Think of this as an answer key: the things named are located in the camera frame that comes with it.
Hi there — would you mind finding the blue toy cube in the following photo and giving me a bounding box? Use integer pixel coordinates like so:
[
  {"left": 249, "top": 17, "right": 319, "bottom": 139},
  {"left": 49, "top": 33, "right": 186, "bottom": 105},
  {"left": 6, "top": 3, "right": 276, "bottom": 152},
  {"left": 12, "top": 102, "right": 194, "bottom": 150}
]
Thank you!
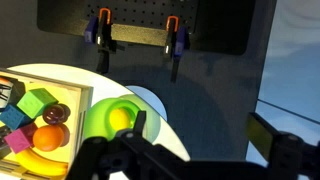
[{"left": 0, "top": 104, "right": 33, "bottom": 131}]

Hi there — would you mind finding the green toy cube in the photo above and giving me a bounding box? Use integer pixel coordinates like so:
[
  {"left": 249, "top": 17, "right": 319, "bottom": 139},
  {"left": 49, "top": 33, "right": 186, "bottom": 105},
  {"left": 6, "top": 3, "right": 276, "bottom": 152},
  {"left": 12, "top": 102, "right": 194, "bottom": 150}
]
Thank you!
[{"left": 16, "top": 88, "right": 59, "bottom": 120}]

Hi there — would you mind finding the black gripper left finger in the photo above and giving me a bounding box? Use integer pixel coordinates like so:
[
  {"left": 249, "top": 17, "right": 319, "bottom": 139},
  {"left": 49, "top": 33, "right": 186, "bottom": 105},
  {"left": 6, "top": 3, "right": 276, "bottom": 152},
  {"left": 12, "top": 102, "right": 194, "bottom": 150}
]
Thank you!
[{"left": 132, "top": 110, "right": 148, "bottom": 136}]

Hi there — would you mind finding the pink toy cube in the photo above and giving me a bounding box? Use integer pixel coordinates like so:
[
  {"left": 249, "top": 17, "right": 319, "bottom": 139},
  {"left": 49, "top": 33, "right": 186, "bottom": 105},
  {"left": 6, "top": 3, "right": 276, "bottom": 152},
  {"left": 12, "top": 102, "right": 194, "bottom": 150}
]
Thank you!
[{"left": 3, "top": 122, "right": 39, "bottom": 154}]

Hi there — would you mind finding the translucent green plastic bowl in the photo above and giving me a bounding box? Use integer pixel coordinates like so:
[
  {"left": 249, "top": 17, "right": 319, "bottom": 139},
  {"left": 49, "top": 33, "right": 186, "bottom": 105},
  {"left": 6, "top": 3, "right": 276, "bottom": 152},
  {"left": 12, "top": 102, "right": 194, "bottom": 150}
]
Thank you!
[{"left": 83, "top": 94, "right": 162, "bottom": 144}]

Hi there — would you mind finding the black clamp with orange handle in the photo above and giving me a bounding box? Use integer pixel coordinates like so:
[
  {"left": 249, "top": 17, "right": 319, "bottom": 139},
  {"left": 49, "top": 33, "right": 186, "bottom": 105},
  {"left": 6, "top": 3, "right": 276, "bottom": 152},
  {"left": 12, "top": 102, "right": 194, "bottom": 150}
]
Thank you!
[
  {"left": 83, "top": 7, "right": 126, "bottom": 75},
  {"left": 162, "top": 14, "right": 191, "bottom": 84}
]

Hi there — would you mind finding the dark purple plum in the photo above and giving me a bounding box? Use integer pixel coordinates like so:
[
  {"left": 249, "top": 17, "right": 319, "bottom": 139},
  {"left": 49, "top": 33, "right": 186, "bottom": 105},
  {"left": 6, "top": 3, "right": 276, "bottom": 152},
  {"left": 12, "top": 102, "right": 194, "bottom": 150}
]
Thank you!
[{"left": 42, "top": 103, "right": 72, "bottom": 126}]

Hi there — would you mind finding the yellow banana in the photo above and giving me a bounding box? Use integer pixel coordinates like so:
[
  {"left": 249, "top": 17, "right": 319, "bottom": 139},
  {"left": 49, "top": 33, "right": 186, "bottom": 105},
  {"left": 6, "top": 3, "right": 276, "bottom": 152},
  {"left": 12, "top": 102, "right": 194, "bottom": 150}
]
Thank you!
[{"left": 14, "top": 148, "right": 69, "bottom": 177}]

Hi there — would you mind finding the black and white toy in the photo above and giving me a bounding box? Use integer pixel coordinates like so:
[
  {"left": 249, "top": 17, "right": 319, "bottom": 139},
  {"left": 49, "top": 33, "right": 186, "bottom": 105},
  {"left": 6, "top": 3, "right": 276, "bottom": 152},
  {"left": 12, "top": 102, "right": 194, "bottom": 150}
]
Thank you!
[{"left": 0, "top": 77, "right": 26, "bottom": 111}]

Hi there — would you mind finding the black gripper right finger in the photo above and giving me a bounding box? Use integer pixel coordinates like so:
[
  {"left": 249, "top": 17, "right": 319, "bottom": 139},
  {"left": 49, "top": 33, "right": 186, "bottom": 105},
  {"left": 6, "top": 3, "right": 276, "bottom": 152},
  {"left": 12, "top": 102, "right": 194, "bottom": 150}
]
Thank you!
[{"left": 245, "top": 112, "right": 284, "bottom": 164}]

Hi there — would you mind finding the brown clamped strip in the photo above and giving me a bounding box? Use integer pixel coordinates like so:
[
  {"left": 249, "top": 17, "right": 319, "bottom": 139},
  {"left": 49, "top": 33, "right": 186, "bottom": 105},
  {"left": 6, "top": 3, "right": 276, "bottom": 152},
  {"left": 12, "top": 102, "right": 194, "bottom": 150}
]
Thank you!
[{"left": 110, "top": 23, "right": 168, "bottom": 47}]

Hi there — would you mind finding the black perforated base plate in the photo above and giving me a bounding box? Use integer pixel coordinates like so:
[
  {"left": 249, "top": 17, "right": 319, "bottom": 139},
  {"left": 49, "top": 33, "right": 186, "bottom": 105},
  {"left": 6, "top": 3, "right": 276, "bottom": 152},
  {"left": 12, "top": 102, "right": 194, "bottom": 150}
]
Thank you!
[{"left": 36, "top": 0, "right": 258, "bottom": 56}]

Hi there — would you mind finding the orange fruit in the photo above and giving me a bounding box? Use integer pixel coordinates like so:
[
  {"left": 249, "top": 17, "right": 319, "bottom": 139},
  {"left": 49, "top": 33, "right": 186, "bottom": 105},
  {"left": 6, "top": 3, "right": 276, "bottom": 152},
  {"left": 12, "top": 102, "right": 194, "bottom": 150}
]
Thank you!
[{"left": 32, "top": 124, "right": 71, "bottom": 153}]

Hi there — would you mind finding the yellow lemon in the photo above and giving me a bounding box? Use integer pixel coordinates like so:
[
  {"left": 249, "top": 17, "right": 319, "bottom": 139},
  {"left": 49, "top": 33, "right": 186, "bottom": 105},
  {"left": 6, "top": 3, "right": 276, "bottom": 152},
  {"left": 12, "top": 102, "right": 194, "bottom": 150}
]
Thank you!
[{"left": 109, "top": 108, "right": 133, "bottom": 132}]

